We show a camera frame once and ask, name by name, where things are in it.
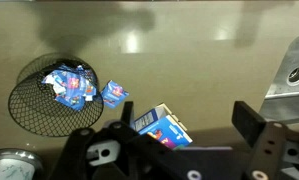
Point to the grey metal bracket plate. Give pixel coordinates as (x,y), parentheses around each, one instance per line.
(289,100)

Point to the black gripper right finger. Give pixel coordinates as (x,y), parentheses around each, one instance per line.
(272,150)

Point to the pile of blue packets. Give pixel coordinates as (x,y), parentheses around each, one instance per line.
(70,86)

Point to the small blue snack packet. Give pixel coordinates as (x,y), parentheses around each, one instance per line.
(114,94)

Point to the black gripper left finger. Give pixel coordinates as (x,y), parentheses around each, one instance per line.
(105,150)

